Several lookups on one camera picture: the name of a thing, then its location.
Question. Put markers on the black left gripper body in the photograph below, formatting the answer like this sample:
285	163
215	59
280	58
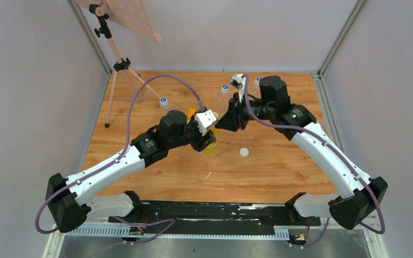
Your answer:
199	141

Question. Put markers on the clear capped bottle left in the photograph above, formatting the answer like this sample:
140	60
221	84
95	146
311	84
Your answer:
223	98

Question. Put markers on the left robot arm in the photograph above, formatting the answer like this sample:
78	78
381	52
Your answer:
71	199

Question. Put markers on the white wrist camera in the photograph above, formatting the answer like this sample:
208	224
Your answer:
205	120
238	81

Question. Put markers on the yellow label juice bottle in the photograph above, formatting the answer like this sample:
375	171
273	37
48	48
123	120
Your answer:
212	146

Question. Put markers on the clear capped bottle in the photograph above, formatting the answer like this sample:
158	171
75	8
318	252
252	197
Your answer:
223	98
257	82

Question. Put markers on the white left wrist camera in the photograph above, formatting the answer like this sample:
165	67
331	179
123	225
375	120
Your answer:
205	120

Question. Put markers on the white bottle cap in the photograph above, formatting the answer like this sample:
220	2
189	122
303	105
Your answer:
244	152

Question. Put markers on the yellow bottle cap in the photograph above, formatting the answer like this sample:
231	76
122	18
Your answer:
214	114

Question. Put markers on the clear capped bottle right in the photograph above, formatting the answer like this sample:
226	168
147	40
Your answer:
257	82

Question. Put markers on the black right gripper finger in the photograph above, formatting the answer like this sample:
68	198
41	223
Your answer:
236	107
229	122

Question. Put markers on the yellow green toy block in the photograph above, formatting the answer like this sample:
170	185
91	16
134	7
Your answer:
191	112

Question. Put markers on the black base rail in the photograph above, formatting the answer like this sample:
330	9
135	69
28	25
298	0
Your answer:
204	220

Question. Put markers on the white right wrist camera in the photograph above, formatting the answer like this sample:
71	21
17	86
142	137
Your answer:
238	81

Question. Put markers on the blue Pocari Sweat cap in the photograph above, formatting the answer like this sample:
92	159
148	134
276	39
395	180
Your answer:
163	101

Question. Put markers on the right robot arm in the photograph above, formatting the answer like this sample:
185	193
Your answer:
357	193

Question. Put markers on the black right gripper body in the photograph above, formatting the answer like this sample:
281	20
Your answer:
261	110

